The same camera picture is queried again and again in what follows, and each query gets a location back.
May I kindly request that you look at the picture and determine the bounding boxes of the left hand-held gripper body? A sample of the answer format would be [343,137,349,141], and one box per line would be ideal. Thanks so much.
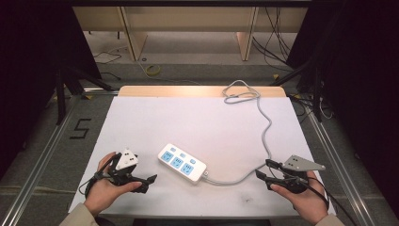
[107,148,139,186]

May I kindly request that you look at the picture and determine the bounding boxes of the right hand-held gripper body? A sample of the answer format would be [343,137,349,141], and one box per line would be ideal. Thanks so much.
[274,154,327,195]

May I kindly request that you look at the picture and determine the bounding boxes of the grey power strip cable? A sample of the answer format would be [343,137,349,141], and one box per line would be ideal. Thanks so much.
[201,79,273,186]

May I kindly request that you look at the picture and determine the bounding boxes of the white power strip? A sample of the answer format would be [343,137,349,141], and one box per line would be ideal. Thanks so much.
[157,143,208,186]

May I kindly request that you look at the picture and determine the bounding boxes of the person's right hand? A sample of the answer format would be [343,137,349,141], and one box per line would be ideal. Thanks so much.
[269,170,329,226]

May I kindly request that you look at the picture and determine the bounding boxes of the person's left hand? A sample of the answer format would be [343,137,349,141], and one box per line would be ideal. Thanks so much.
[83,152,143,218]

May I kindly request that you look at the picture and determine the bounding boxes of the white table mat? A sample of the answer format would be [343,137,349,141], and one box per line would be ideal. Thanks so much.
[68,95,337,219]

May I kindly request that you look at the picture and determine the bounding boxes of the black stand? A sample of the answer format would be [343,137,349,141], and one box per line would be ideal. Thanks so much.
[268,57,325,123]
[54,64,116,126]

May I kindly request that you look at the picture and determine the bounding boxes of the wooden table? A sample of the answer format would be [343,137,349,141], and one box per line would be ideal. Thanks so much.
[118,85,287,99]

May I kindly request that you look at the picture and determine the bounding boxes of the yellow tape roll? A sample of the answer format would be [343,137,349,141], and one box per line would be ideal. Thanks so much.
[145,64,162,76]

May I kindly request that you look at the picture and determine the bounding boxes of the wooden shelf unit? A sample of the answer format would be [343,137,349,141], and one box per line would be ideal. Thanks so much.
[72,6,309,62]

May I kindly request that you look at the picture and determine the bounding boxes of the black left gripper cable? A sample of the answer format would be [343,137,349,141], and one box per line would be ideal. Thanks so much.
[77,153,121,198]

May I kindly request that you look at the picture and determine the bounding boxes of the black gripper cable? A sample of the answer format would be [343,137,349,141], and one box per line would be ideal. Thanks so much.
[266,163,359,226]
[77,153,121,198]

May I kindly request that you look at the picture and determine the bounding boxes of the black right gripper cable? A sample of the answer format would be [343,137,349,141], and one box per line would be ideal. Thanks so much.
[266,163,359,226]

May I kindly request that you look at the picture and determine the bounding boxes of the metal floor rail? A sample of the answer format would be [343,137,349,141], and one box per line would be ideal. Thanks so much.
[0,89,120,226]
[290,95,377,226]

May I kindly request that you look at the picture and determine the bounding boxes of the pale floor cable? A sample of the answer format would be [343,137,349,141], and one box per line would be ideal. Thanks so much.
[136,59,202,87]

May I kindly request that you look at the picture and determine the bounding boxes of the thin black floor cable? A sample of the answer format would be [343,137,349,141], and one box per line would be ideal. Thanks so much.
[92,46,123,81]

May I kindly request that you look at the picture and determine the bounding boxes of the bundle of black floor cables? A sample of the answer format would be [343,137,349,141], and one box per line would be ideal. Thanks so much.
[251,7,298,73]

